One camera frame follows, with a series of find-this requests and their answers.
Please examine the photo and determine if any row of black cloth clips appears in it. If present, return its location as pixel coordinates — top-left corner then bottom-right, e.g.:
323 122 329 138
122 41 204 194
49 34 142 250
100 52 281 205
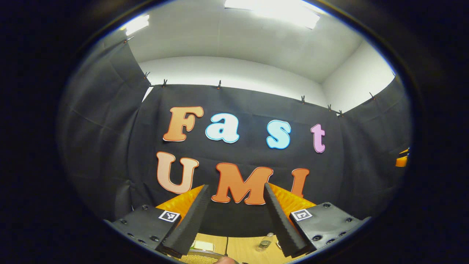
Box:
125 35 376 118

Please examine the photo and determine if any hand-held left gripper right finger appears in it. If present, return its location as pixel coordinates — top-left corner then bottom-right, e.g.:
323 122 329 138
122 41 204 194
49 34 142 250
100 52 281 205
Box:
264 183 370 257

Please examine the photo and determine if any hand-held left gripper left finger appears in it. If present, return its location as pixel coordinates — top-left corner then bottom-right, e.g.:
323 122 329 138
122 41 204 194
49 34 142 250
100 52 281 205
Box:
104 184 212 259

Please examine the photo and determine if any clear plastic water bottle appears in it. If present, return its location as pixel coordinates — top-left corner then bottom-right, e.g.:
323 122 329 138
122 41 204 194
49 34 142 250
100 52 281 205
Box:
256 232 274 252

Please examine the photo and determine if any stainless steel pot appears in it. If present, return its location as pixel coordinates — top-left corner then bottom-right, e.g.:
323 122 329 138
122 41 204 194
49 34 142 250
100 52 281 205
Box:
178 250 239 264

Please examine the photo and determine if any pile of yellow soybeans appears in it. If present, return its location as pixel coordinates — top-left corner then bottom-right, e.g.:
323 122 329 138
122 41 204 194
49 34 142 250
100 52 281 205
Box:
180 255 217 264

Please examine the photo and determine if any small ceiling light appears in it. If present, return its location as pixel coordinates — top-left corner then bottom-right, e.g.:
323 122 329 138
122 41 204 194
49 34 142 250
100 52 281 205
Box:
121 14 150 36

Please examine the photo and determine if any large ceiling light panel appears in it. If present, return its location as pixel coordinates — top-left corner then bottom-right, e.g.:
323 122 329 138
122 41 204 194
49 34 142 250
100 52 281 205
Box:
224 0 321 30

